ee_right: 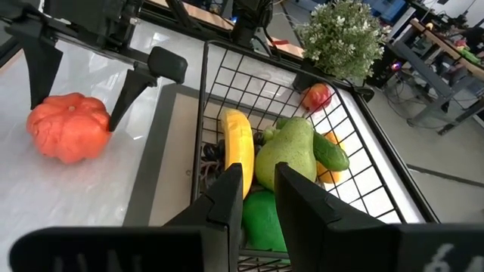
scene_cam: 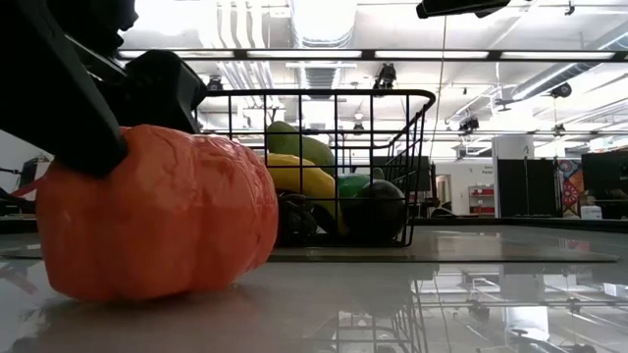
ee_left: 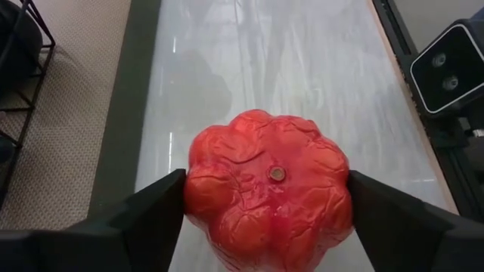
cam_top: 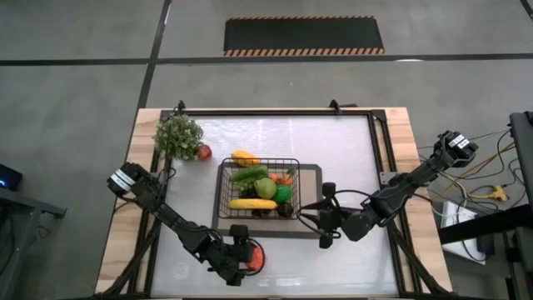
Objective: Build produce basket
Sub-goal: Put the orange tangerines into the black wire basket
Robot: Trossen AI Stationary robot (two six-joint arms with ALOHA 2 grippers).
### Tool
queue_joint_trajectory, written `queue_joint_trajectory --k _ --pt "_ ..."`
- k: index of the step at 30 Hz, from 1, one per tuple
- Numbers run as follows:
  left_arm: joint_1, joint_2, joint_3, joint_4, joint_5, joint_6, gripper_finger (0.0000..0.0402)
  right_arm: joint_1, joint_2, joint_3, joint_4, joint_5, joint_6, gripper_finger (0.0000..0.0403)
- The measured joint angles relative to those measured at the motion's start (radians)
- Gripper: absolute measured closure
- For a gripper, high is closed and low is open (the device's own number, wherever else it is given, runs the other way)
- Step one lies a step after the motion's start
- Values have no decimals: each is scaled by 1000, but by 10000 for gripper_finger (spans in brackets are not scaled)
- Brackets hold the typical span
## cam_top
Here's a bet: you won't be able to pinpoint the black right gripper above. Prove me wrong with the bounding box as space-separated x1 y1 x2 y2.
298 182 349 250

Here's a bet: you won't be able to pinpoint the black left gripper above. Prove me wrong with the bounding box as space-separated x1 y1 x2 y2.
207 223 265 288

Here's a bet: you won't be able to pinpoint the orange tangerine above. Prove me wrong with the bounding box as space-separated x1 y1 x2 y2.
245 245 266 273

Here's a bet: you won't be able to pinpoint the green lime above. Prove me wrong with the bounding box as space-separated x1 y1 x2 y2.
272 184 293 205

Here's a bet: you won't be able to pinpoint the orange carrot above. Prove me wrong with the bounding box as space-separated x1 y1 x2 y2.
269 166 297 188

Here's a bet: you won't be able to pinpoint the yellow banana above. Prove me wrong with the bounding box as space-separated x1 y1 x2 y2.
227 197 279 211

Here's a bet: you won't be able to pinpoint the light green pear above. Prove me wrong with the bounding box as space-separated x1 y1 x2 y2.
253 177 278 200

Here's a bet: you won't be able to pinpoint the dark purple grapes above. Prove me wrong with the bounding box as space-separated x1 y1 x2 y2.
239 189 274 218

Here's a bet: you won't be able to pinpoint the green cucumber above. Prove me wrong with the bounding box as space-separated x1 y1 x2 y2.
231 165 270 183

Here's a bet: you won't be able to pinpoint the yellow orange mango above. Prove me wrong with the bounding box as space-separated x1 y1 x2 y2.
231 148 262 168

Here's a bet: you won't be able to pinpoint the dark grey tray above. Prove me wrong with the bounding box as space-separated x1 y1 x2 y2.
211 162 324 240

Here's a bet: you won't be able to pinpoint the red apple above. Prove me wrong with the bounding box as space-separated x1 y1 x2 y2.
196 143 213 162

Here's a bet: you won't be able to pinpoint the white box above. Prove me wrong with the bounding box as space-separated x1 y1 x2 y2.
439 199 487 266

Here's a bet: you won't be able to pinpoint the potted plant white flowers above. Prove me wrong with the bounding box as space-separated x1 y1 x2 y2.
152 114 205 162

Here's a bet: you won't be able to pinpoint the black hazard striped floor mat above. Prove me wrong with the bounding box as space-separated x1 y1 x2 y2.
222 15 386 58

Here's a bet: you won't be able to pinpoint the yellow power plug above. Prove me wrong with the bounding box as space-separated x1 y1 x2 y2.
468 185 510 203

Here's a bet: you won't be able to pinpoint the black side cart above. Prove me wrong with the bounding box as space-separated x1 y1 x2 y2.
436 111 533 300

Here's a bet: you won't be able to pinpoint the grey side table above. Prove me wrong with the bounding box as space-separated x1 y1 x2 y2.
0 187 67 288

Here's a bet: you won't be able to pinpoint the black device blue light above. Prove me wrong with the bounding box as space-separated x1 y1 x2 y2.
0 162 24 192

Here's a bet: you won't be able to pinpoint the black wire basket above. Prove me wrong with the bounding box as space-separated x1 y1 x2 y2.
216 157 301 221

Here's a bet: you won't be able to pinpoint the black table frame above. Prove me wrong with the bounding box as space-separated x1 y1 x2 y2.
95 108 453 300

